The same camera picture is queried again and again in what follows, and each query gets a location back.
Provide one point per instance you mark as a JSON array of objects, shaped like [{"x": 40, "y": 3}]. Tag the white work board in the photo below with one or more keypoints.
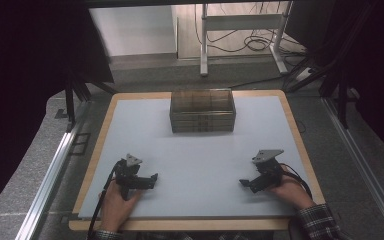
[{"x": 180, "y": 224}]

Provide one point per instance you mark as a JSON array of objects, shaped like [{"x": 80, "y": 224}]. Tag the person's left hand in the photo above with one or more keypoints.
[{"x": 115, "y": 208}]

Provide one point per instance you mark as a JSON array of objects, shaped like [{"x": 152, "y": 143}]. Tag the person's right hand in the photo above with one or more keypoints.
[{"x": 293, "y": 193}]

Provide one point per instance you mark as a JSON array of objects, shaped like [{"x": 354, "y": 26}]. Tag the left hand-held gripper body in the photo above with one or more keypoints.
[{"x": 126, "y": 171}]

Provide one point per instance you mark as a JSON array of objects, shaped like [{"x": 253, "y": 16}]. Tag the black curtain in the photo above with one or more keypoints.
[
  {"x": 30, "y": 66},
  {"x": 380, "y": 66}
]

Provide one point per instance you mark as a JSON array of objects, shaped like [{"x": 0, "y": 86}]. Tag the transparent brown drawer box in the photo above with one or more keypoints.
[{"x": 202, "y": 111}]

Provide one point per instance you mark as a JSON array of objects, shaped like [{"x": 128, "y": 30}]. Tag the black metal stand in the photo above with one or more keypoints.
[
  {"x": 341, "y": 100},
  {"x": 70, "y": 100}
]

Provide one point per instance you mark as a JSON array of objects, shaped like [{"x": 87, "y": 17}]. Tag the white table mat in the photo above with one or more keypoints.
[{"x": 196, "y": 160}]

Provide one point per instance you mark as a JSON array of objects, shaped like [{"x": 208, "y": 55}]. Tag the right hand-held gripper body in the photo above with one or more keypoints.
[{"x": 269, "y": 170}]

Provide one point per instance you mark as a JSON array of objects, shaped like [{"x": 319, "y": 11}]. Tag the aluminium rail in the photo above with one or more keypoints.
[
  {"x": 46, "y": 173},
  {"x": 363, "y": 160}
]

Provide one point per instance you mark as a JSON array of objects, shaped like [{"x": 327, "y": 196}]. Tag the white metal desk frame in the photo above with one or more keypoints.
[{"x": 243, "y": 21}]

